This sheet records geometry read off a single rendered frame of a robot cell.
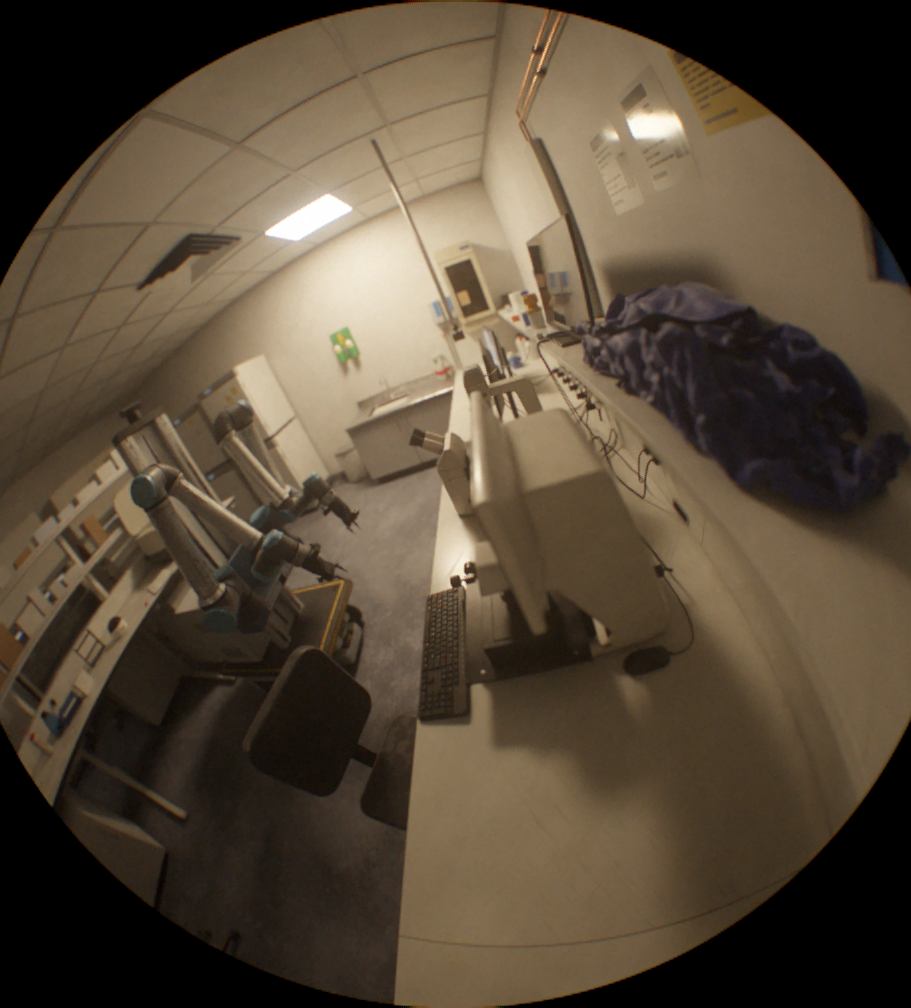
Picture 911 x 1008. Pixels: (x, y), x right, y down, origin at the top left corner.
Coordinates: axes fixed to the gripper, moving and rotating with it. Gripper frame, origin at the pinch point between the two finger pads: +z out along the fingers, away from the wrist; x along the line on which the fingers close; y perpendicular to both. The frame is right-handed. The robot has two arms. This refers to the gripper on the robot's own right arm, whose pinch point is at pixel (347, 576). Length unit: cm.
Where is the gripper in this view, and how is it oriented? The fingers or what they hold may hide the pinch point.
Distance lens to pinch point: 151.4
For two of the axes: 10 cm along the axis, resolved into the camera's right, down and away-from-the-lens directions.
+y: -7.1, 6.3, 3.2
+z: 6.8, 5.1, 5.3
